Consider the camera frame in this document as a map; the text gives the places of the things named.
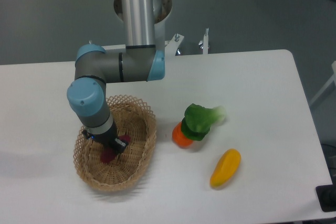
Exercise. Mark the orange carrot toy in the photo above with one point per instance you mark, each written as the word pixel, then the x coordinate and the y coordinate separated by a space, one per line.
pixel 179 138

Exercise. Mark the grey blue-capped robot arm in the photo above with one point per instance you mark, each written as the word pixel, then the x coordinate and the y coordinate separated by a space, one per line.
pixel 95 67

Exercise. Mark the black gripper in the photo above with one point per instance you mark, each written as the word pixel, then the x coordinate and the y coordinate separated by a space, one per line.
pixel 108 139

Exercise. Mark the black box at table edge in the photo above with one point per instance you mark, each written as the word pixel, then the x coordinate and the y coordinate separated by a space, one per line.
pixel 326 197

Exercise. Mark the woven wicker oval basket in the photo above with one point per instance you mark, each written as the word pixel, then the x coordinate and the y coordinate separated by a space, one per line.
pixel 134 118

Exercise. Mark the purple sweet potato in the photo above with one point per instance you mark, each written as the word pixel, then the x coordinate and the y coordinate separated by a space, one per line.
pixel 108 154

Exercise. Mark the white frame at right edge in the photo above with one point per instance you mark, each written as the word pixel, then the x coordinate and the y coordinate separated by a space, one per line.
pixel 324 91

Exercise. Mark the yellow mango toy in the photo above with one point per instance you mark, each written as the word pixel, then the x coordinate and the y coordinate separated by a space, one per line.
pixel 226 167

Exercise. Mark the green bok choy toy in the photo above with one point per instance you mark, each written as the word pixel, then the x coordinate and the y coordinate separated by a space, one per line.
pixel 198 120

